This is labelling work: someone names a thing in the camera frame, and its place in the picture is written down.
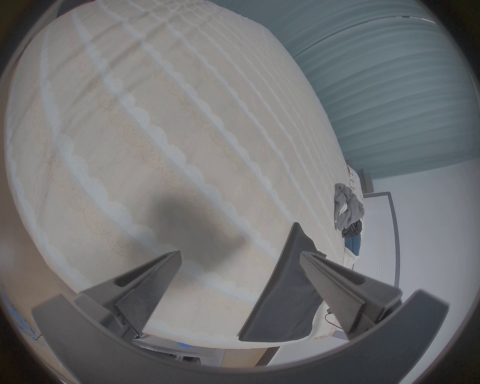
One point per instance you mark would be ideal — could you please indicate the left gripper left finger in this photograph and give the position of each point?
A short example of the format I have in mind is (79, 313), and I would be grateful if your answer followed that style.
(142, 288)

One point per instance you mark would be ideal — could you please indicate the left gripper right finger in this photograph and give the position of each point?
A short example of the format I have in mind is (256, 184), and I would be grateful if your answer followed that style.
(345, 292)

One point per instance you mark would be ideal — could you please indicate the black T-shirt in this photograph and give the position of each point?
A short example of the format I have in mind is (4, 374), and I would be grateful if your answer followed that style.
(288, 292)

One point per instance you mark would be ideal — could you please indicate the bed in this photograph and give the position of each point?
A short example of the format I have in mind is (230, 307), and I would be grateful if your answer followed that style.
(168, 150)

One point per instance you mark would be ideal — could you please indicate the blue garment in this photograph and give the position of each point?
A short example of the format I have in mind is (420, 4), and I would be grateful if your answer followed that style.
(353, 243)

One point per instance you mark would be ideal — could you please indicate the black shiny garment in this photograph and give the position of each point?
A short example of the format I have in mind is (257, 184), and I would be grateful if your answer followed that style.
(354, 228)

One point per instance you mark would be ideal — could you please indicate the grey garment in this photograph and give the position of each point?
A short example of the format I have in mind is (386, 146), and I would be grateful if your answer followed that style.
(348, 206)

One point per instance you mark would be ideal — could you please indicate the white printed pillow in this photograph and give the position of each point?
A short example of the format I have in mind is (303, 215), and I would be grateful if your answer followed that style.
(355, 180)

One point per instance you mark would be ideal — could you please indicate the blue-green curtain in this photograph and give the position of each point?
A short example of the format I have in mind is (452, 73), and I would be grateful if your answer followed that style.
(375, 93)

